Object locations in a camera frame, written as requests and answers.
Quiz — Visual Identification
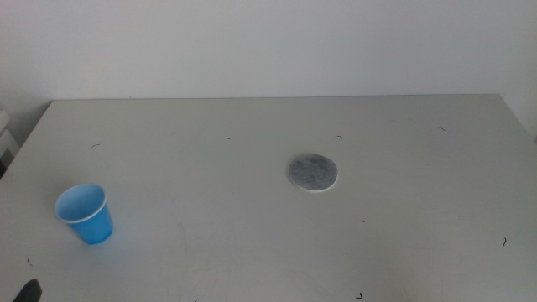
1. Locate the round grey cup mat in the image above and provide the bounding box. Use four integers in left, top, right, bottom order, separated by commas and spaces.
286, 153, 339, 193

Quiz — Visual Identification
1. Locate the blue plastic cup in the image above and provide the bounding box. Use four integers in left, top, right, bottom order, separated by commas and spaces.
54, 182, 114, 246

